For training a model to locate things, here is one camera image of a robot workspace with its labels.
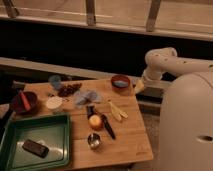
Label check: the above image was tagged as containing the dark red grape bunch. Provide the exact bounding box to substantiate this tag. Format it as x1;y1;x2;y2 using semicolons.
58;83;82;97

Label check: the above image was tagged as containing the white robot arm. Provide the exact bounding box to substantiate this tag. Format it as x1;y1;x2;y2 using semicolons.
135;47;213;171

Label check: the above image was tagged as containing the small metal cup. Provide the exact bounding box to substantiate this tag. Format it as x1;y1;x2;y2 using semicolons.
87;133;101;149

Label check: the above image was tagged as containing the red bowl blue inside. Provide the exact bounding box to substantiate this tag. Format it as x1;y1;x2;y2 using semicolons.
111;75;130;89

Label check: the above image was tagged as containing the wooden cutting board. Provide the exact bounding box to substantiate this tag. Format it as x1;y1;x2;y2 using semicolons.
9;78;155;171

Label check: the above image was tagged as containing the small black object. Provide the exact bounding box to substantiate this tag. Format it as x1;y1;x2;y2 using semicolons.
86;106;94;119

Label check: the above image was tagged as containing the orange fruit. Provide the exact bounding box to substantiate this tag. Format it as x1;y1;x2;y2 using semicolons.
89;115;102;130

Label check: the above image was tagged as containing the crumpled blue cloth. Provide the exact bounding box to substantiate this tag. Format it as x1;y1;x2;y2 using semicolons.
74;90;102;106

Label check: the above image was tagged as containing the white round lid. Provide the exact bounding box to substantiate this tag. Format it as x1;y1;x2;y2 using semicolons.
46;96;63;110

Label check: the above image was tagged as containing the red utensil in bowl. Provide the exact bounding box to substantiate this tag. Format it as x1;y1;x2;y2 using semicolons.
20;91;31;111

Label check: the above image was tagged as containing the black rectangular block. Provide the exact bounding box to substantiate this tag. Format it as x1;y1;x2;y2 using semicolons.
22;139;49;158

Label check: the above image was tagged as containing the green plastic tray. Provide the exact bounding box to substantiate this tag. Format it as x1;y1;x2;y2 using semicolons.
0;114;70;171

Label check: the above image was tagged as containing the dark red bowl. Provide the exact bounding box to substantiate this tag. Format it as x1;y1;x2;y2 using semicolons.
10;91;38;114

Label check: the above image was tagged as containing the black handled knife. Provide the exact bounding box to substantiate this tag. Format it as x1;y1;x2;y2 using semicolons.
101;114;116;140

